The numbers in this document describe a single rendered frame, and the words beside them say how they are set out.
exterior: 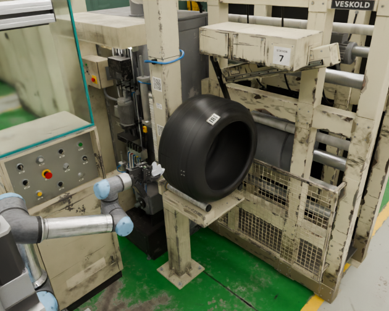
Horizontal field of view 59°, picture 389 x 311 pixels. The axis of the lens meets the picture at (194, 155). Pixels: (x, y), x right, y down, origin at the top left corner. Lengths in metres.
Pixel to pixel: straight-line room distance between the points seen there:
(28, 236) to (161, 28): 1.15
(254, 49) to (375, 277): 1.98
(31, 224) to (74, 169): 0.93
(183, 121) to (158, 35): 0.46
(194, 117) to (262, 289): 1.50
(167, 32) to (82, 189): 1.07
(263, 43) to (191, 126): 0.52
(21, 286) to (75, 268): 1.43
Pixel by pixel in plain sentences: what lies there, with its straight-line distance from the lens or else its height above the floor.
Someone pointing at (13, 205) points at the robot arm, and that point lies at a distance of 1.39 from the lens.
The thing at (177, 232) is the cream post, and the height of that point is 0.45.
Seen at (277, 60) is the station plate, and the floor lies 1.68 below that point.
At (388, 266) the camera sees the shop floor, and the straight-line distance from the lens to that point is 3.15.
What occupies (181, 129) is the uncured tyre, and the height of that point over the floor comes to 1.37.
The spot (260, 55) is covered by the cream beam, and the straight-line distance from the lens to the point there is 1.77.
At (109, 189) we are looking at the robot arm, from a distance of 1.48.
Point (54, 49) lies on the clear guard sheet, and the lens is 1.96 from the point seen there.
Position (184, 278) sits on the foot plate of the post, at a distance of 2.76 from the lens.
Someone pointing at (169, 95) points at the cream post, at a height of 1.45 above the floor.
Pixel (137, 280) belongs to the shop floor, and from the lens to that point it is 2.81.
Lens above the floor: 2.08
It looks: 29 degrees down
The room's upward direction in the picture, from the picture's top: 2 degrees counter-clockwise
